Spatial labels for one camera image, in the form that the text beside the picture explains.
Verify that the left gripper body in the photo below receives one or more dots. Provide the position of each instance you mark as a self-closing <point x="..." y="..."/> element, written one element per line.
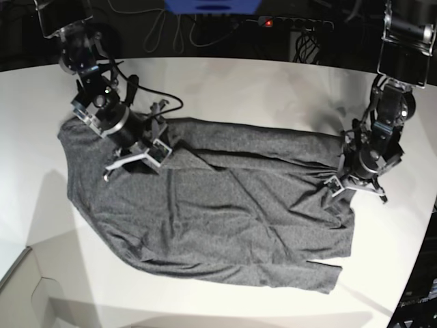
<point x="372" y="146"/>

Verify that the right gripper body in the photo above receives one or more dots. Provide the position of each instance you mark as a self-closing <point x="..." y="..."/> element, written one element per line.
<point x="99" y="106"/>

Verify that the grey t-shirt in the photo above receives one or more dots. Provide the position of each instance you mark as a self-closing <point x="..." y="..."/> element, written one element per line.
<point x="234" y="204"/>

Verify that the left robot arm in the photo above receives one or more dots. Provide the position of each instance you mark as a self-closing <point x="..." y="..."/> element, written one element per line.
<point x="407" y="45"/>

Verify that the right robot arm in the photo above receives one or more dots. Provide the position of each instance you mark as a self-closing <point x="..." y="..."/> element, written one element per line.
<point x="80" y="45"/>

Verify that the blue box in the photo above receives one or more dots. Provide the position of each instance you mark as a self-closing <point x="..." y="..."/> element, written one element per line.
<point x="212" y="6"/>

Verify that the black power strip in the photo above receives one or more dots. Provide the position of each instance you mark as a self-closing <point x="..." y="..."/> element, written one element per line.
<point x="295" y="24"/>

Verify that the grey cardboard box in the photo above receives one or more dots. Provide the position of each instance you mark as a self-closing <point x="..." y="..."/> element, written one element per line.
<point x="29" y="299"/>

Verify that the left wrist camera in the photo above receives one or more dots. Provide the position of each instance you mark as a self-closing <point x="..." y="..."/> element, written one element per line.
<point x="334" y="185"/>

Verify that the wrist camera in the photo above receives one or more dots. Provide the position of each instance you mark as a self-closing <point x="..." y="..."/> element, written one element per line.
<point x="334" y="185"/>
<point x="158" y="153"/>

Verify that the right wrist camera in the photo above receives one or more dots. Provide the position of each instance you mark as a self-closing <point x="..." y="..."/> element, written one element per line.
<point x="158" y="153"/>

